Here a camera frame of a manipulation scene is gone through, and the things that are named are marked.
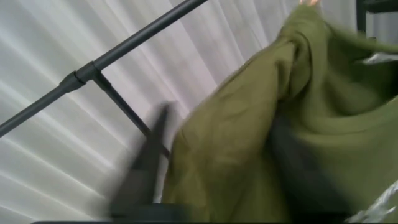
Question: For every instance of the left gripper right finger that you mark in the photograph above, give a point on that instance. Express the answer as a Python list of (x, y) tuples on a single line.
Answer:
[(304, 186)]

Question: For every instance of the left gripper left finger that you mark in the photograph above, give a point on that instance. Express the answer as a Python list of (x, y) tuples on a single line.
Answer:
[(143, 186)]

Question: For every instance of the green long-sleeved shirt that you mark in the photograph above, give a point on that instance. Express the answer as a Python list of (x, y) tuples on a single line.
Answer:
[(233, 140)]

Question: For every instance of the pink clothes hanger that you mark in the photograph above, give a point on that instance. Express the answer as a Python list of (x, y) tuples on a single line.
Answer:
[(309, 2)]

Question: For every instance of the black clothes rack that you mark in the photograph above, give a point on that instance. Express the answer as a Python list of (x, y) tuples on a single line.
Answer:
[(140, 36)]

